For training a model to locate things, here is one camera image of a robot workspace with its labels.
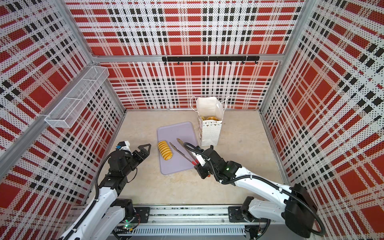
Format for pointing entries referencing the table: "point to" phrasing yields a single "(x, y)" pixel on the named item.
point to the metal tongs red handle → (194, 162)
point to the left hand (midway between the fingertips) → (147, 150)
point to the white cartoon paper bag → (210, 111)
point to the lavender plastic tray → (187, 132)
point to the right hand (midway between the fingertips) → (198, 166)
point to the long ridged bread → (165, 150)
